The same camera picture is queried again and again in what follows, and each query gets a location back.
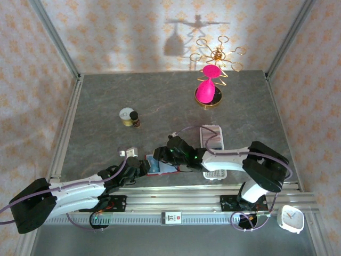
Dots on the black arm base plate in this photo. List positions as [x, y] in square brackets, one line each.
[226, 204]
[120, 204]

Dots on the light blue credit card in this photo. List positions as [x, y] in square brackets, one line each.
[154, 165]

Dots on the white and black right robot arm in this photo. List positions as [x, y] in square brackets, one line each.
[223, 161]

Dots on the white number tag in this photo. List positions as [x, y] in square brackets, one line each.
[171, 218]

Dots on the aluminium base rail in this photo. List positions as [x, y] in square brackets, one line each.
[173, 200]

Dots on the white square clock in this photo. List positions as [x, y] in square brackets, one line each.
[290, 218]

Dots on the tin can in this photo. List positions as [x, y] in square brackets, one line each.
[125, 114]

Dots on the white plastic basket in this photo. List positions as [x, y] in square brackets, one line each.
[214, 175]

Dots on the aluminium table side rail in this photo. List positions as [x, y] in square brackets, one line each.
[68, 125]

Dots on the pink wine glass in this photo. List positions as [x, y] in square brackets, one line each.
[205, 92]

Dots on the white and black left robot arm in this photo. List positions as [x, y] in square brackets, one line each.
[77, 189]

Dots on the aluminium frame post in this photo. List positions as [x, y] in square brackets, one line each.
[55, 37]
[290, 37]

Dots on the small dark bottle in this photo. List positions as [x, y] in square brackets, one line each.
[135, 121]

